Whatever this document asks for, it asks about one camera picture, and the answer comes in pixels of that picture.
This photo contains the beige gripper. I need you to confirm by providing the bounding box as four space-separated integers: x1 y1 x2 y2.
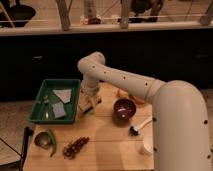
78 89 101 112

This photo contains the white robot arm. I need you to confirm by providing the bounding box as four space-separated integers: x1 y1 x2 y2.
78 52 212 171

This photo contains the white plastic cup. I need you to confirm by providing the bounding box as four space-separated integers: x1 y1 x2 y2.
139 136 153 156

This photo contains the orange fruit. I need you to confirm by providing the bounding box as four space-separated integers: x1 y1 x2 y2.
117 89 128 98

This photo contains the grey sponge piece lower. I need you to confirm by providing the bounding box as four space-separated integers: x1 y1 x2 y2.
52 102 66 119

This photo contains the small metal object in tray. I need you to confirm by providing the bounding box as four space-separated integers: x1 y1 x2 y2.
43 95 50 105

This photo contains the orange bowl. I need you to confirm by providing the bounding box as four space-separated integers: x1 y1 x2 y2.
129 95 145 105

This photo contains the green plastic tray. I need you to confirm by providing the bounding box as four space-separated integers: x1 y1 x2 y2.
29 79 80 124

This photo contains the black white brush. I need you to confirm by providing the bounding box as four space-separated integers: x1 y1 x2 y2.
129 117 152 136

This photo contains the brown grape bunch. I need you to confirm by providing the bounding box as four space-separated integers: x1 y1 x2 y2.
62 137 89 159

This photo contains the small metal bowl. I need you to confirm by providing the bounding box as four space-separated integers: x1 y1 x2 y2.
34 132 52 149

